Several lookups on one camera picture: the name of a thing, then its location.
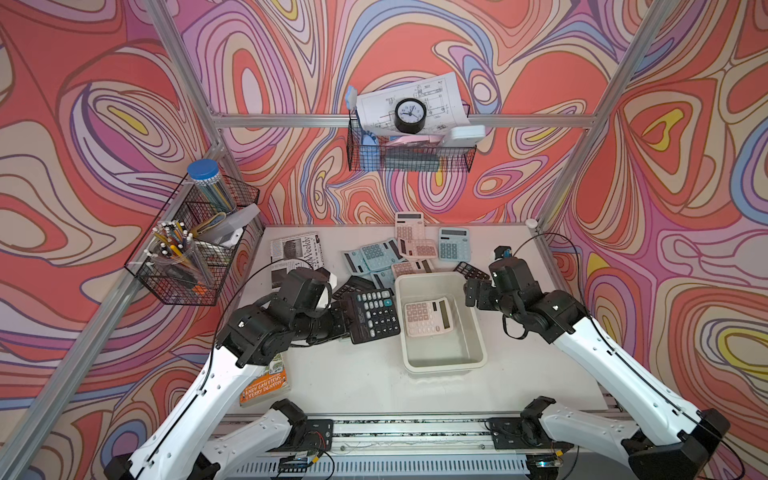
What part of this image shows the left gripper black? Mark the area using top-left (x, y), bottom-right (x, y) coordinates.
top-left (290, 298), bottom-right (361, 344)

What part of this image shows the black calculator front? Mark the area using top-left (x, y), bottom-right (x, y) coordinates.
top-left (341, 289), bottom-right (401, 345)

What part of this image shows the pink calculator front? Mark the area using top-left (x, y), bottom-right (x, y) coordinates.
top-left (404, 297), bottom-right (455, 338)

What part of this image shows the pink calculator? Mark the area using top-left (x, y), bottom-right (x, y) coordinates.
top-left (398, 239), bottom-right (438, 260)
top-left (404, 297), bottom-right (455, 338)
top-left (392, 259), bottom-right (434, 278)
top-left (395, 211), bottom-right (426, 242)

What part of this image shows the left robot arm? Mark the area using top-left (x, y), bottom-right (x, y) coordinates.
top-left (104, 267), bottom-right (343, 479)

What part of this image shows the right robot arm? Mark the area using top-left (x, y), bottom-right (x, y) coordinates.
top-left (464, 256), bottom-right (730, 479)

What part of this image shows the light blue calculator back right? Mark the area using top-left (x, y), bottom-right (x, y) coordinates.
top-left (438, 227), bottom-right (471, 263)

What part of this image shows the light blue calculator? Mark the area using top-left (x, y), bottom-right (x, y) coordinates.
top-left (438, 227), bottom-right (471, 263)
top-left (371, 269), bottom-right (396, 290)
top-left (360, 238), bottom-right (407, 272)
top-left (342, 250), bottom-right (371, 276)

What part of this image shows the white plastic storage box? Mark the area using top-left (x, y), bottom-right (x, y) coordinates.
top-left (395, 272), bottom-right (487, 377)

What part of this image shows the pink calculator behind box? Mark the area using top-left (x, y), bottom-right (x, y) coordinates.
top-left (392, 259), bottom-right (434, 278)

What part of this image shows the light blue calculator lower centre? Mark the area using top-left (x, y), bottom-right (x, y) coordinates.
top-left (371, 269), bottom-right (396, 290)

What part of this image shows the light blue calculator far left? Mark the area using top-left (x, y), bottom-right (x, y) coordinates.
top-left (342, 250), bottom-right (371, 276)

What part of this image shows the pink calculator back tilted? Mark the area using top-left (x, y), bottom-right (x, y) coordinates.
top-left (398, 239), bottom-right (438, 260)

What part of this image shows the light blue calculator centre top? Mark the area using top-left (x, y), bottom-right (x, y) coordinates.
top-left (360, 238), bottom-right (407, 272)

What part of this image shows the pink calculator back top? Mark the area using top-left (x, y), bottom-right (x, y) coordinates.
top-left (395, 211), bottom-right (426, 242)

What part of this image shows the orange paperback book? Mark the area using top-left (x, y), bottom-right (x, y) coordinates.
top-left (239, 353), bottom-right (292, 408)

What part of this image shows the white stapler in basket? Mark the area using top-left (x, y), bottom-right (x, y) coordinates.
top-left (196, 204), bottom-right (260, 246)

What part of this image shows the white rounded device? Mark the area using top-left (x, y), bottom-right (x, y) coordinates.
top-left (443, 125), bottom-right (486, 148)

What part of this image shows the clear cup of pencils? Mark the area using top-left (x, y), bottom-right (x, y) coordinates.
top-left (144, 220), bottom-right (213, 289)

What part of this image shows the white paper drawing sheet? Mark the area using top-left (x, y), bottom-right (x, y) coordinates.
top-left (356, 73), bottom-right (469, 136)

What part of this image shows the black round clock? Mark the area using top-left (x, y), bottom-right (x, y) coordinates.
top-left (394, 98), bottom-right (427, 134)

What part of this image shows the blue lid pencil jar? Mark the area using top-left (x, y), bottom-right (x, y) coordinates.
top-left (187, 159), bottom-right (237, 214)

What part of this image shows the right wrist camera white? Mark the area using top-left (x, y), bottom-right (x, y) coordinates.
top-left (493, 245), bottom-right (512, 261)

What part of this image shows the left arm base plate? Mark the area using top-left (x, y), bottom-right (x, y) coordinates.
top-left (280, 419), bottom-right (334, 451)

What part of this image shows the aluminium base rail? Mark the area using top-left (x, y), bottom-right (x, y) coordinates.
top-left (146, 410), bottom-right (682, 480)

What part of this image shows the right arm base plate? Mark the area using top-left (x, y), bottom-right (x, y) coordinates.
top-left (484, 417), bottom-right (574, 452)

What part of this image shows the black wire basket back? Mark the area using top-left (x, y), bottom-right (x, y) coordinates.
top-left (346, 111), bottom-right (477, 173)

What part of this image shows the black wire basket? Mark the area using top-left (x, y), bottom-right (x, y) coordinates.
top-left (124, 178), bottom-right (241, 306)
top-left (346, 111), bottom-right (477, 173)

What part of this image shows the black wire basket left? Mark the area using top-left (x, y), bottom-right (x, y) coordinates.
top-left (124, 178), bottom-right (241, 306)

